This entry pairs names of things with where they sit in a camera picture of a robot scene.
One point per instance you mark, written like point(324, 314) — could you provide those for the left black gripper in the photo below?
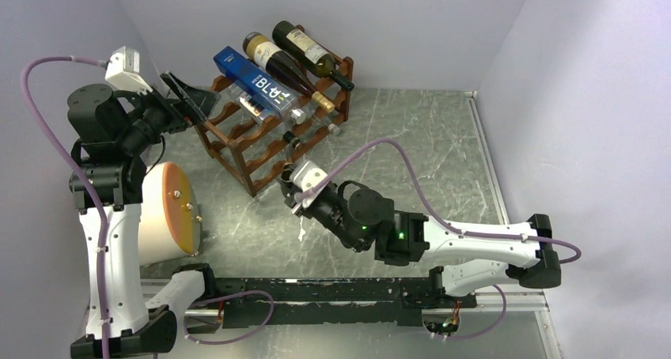
point(196, 104)

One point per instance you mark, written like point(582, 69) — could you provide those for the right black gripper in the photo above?
point(294, 205)

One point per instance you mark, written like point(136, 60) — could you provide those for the blue labelled clear bottle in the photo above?
point(257, 92)

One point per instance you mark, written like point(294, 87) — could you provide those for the green wine bottle silver cap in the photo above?
point(287, 171)

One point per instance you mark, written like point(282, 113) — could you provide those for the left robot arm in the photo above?
point(114, 128)

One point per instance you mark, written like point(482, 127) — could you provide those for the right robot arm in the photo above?
point(472, 256)

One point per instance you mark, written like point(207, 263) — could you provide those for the brown wooden wine rack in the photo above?
point(254, 153)

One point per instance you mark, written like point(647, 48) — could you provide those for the dark bottle gold foil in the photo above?
point(276, 62)

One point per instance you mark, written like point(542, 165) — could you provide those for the dark bottle cream label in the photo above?
point(315, 58)

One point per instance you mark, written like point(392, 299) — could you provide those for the white drum orange lid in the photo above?
point(171, 222)

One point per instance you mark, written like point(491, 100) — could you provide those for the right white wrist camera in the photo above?
point(306, 176)

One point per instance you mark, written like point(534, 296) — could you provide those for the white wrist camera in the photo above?
point(123, 71)
point(306, 176)

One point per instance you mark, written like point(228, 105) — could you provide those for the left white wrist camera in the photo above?
point(123, 71)

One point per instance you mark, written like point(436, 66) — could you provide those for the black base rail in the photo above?
point(303, 301)

